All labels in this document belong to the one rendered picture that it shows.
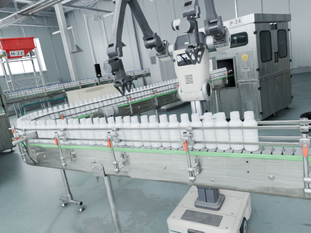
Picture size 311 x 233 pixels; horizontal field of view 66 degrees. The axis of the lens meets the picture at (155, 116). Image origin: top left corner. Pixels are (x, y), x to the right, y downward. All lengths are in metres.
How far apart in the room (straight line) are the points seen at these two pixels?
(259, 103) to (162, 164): 3.72
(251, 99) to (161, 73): 3.28
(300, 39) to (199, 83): 11.45
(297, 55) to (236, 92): 8.32
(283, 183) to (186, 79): 0.97
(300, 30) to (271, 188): 12.10
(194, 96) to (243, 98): 3.20
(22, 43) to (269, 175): 7.52
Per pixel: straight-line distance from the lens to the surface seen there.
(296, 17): 13.08
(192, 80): 1.73
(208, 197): 2.04
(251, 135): 1.07
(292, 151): 1.10
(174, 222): 2.00
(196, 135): 1.14
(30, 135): 1.99
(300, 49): 13.04
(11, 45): 7.94
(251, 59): 4.71
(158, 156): 1.25
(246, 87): 4.82
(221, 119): 1.09
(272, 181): 1.12
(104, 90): 5.61
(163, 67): 7.36
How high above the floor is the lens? 1.41
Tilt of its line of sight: 12 degrees down
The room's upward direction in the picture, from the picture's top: 10 degrees counter-clockwise
